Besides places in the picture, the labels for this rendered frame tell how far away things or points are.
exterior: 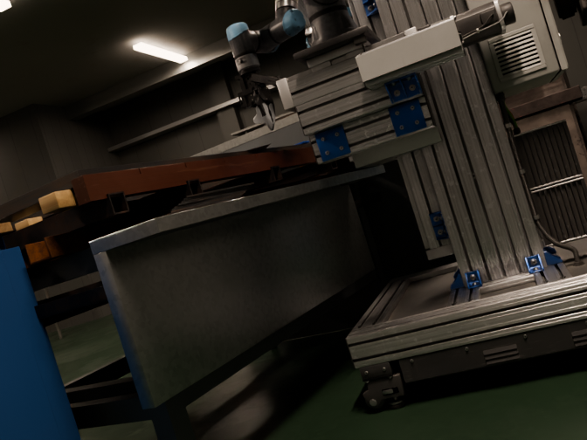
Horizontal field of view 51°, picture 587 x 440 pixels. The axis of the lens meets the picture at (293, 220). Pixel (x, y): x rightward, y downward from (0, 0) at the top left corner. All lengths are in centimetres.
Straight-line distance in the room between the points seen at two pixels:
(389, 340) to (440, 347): 14
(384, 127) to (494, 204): 41
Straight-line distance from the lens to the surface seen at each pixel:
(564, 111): 492
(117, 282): 137
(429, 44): 166
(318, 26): 186
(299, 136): 294
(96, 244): 138
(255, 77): 206
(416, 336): 173
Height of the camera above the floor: 61
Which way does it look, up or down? 1 degrees down
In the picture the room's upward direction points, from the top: 17 degrees counter-clockwise
